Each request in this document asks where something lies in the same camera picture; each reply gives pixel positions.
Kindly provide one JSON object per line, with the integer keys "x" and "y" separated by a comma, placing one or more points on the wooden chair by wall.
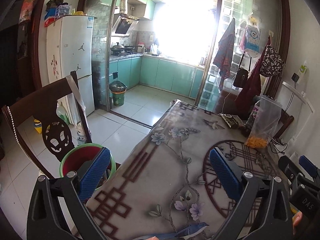
{"x": 286, "y": 120}

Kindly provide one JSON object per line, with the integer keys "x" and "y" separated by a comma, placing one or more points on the person's right hand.
{"x": 297, "y": 218}

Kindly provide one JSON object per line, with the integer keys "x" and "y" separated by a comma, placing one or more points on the dark red hanging garment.
{"x": 252, "y": 87}

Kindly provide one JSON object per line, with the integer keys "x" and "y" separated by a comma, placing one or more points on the red bin with green rim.
{"x": 82, "y": 153}

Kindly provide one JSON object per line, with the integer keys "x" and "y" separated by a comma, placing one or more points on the black wok on stove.
{"x": 116, "y": 49}

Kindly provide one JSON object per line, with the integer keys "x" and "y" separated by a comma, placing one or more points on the dark wooden chair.
{"x": 42, "y": 106}

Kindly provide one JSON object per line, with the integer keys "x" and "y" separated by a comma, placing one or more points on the dark drink bottle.
{"x": 249, "y": 123}

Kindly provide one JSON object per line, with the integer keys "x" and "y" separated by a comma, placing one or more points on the white kettle on floor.
{"x": 81, "y": 138}

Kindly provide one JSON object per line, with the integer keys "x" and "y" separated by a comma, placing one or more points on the floral table cloth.
{"x": 167, "y": 183}

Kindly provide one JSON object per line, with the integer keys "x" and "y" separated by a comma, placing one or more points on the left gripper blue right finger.
{"x": 228, "y": 173}

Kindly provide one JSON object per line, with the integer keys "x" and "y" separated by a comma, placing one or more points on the black snack packet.
{"x": 233, "y": 121}

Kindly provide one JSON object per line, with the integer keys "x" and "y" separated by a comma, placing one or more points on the green kitchen trash bin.
{"x": 118, "y": 89}

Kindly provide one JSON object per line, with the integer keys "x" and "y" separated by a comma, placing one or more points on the black range hood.
{"x": 123, "y": 25}

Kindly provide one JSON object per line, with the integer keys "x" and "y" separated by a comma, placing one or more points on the white refrigerator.
{"x": 69, "y": 48}

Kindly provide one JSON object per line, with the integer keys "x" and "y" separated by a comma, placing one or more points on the teal kitchen cabinets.
{"x": 157, "y": 72}

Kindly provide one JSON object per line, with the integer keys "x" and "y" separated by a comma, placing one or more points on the white desk lamp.
{"x": 302, "y": 110}

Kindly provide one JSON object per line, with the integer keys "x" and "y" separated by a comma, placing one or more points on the black white patterned bag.
{"x": 272, "y": 64}

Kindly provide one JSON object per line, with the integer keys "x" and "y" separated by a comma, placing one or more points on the blue smiley hanging bag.
{"x": 250, "y": 41}

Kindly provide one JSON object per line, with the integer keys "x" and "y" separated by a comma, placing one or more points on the green detergent jug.
{"x": 61, "y": 112}

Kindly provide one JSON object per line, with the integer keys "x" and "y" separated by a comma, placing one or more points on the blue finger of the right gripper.
{"x": 310, "y": 168}
{"x": 292, "y": 172}

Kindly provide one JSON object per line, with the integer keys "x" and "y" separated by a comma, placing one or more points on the black hanging pouch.
{"x": 241, "y": 75}

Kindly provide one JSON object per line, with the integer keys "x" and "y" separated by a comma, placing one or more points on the hanging plaid cloth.
{"x": 223, "y": 58}

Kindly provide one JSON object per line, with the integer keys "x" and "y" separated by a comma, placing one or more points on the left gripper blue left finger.
{"x": 91, "y": 172}

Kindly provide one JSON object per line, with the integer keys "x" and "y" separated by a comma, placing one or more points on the zip bag with orange snacks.
{"x": 265, "y": 123}

